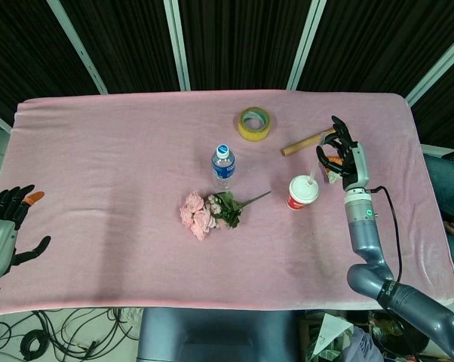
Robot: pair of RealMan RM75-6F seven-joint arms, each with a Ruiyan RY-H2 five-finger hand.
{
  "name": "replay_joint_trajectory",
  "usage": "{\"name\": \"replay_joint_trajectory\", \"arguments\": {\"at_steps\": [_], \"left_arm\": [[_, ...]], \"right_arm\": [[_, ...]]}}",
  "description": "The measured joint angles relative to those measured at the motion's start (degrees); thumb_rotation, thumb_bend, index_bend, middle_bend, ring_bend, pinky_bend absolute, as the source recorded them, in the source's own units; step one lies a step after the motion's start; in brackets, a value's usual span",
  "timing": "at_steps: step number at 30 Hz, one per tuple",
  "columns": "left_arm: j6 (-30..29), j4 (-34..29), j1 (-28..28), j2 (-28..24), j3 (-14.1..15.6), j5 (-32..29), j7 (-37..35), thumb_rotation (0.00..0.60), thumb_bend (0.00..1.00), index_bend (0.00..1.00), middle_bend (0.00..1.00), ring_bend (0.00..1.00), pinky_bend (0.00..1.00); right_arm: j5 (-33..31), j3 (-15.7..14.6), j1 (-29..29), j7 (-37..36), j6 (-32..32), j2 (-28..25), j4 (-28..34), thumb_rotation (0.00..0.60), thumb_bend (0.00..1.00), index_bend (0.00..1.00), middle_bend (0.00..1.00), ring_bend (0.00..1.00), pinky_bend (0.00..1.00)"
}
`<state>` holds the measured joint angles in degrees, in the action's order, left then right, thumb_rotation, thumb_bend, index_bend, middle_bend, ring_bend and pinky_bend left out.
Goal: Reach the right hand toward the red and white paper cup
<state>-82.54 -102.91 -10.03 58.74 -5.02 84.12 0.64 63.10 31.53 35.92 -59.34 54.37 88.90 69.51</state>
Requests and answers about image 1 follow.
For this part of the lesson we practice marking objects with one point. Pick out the pink artificial flower bouquet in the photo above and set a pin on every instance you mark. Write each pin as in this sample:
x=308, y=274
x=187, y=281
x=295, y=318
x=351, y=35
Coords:
x=197, y=216

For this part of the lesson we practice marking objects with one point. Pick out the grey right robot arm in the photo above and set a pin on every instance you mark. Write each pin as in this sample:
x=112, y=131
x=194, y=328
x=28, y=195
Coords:
x=359, y=226

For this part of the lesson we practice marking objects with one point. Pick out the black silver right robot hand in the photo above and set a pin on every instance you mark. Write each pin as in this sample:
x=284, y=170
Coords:
x=357, y=166

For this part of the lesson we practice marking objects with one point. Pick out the crumpled snack packet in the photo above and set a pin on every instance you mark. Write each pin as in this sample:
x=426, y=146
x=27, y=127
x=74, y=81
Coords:
x=330, y=177

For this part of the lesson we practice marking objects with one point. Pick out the clear bottle with blue label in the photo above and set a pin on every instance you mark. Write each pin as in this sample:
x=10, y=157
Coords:
x=223, y=166

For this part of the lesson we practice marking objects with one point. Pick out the translucent white straw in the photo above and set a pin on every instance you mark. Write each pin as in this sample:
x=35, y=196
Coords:
x=314, y=167

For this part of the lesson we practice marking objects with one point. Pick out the wooden rolling pin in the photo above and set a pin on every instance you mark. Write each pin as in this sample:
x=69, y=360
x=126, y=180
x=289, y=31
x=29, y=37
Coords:
x=298, y=146

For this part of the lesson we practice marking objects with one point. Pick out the white folded paper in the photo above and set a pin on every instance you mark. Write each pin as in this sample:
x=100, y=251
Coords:
x=327, y=335

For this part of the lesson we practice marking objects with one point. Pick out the red white paper cup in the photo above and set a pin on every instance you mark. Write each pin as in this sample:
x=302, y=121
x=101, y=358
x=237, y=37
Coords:
x=300, y=201

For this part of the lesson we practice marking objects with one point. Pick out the yellow packing tape roll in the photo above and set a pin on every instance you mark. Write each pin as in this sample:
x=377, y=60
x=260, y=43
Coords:
x=249, y=134

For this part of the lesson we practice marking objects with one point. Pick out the blue grey robot torso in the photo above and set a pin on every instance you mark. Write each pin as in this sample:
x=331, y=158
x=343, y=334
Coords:
x=215, y=335

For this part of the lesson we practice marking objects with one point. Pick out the person's leg in jeans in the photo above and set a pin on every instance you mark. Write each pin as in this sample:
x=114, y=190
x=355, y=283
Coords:
x=447, y=188

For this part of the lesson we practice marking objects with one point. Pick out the pink table cloth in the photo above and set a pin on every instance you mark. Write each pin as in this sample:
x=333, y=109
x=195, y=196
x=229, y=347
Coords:
x=117, y=169

